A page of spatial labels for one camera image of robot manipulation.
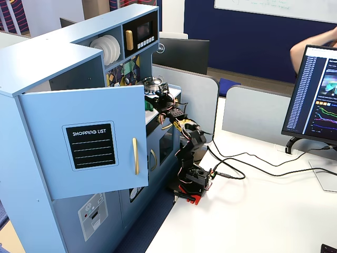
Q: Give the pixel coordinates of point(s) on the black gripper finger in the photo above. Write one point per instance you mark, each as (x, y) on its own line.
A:
(152, 98)
(154, 103)

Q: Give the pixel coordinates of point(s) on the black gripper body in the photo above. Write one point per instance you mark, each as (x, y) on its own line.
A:
(153, 101)

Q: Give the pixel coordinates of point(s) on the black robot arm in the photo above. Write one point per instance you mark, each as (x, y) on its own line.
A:
(196, 137)

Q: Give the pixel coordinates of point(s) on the steel pot lid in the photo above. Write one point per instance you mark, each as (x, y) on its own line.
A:
(151, 79)

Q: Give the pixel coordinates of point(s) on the steel toy pot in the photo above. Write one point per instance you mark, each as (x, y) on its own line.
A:
(152, 87)

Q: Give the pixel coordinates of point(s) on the grey desk divider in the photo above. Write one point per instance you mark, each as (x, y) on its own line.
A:
(197, 100)
(252, 113)

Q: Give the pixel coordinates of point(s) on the blue oven door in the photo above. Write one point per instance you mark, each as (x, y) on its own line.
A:
(166, 147)

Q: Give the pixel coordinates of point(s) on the black Dell monitor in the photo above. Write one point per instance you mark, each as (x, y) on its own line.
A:
(184, 55)

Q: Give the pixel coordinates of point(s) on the white toy plate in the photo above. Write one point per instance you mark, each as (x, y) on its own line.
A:
(119, 50)
(101, 54)
(113, 51)

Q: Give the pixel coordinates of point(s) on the blue office chair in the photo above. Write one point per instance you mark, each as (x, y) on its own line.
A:
(227, 87)

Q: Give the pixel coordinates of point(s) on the white box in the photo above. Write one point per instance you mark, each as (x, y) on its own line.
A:
(173, 35)

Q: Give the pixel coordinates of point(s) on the black microwave door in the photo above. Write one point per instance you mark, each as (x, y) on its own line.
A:
(131, 22)

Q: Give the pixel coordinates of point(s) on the blue fridge door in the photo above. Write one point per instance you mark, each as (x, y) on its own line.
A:
(52, 110)

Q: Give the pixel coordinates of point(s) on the red table clamp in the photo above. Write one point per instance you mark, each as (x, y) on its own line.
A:
(194, 199)

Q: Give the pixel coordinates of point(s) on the blue toy kitchen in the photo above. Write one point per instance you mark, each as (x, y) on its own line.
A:
(39, 52)

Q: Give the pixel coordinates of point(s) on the black monitor stand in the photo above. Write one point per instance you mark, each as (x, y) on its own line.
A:
(291, 145)

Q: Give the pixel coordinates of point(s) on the white whiteboard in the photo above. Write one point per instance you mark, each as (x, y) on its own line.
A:
(263, 8)

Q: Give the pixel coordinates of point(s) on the lit computer monitor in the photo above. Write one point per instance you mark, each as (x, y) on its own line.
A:
(310, 92)

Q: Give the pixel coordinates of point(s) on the small black desk item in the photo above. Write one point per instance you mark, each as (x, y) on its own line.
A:
(329, 249)

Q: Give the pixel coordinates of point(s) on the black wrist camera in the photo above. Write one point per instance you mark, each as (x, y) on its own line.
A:
(163, 89)

